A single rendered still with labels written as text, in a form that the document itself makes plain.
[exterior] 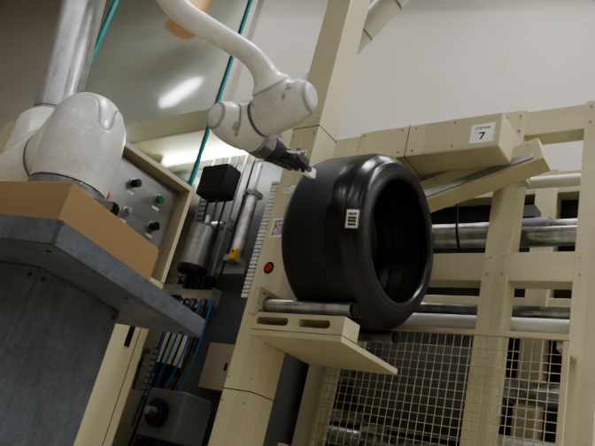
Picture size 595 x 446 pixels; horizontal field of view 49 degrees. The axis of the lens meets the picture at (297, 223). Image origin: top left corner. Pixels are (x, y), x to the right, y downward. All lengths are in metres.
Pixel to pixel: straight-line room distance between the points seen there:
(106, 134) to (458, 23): 6.52
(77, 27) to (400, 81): 5.81
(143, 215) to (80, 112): 0.96
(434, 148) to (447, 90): 4.58
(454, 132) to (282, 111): 1.08
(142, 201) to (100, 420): 0.73
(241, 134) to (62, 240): 0.78
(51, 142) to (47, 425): 0.53
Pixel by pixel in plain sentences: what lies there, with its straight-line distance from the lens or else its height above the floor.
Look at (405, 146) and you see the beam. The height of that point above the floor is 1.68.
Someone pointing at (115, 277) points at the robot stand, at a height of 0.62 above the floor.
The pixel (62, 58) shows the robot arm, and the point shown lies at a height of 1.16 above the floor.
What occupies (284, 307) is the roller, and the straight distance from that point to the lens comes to 2.12.
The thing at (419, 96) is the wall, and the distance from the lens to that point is 7.12.
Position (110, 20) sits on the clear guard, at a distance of 2.30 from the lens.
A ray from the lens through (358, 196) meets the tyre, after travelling 2.00.
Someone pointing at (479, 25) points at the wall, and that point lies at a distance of 7.61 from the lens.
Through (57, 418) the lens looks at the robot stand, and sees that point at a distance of 1.28.
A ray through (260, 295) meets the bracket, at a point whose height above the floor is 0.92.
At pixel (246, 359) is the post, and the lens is 2.25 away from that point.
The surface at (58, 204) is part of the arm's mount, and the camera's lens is 1.17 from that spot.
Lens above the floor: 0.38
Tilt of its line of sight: 21 degrees up
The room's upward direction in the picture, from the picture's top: 14 degrees clockwise
